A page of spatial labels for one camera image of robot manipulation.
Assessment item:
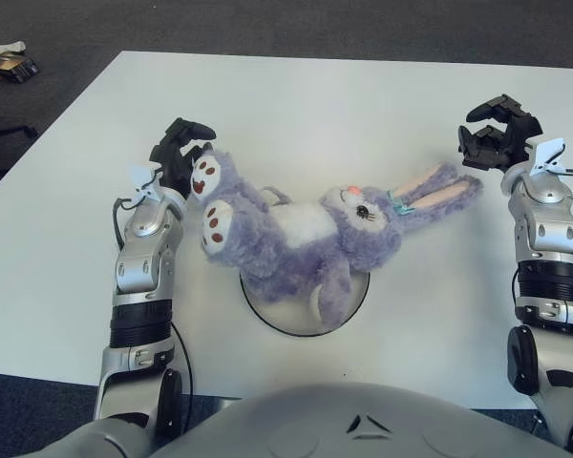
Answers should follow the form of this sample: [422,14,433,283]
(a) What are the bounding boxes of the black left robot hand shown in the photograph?
[147,117,217,199]

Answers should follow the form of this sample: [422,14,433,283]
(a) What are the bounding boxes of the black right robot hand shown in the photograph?
[456,94,544,172]

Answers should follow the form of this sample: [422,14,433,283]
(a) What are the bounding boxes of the purple plush rabbit doll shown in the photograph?
[188,150,484,333]

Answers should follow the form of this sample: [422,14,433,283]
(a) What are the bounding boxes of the white plate with black rim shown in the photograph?
[238,271,371,339]

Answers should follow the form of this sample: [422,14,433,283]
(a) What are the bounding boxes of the black bag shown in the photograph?
[0,116,39,197]

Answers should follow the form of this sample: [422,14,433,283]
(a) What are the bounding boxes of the dark cardboard box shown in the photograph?
[0,54,40,86]

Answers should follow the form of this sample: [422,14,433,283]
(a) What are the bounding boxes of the white crumpled cloth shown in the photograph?
[0,40,28,66]

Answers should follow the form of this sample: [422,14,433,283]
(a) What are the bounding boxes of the grey robot torso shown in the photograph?
[147,381,573,458]

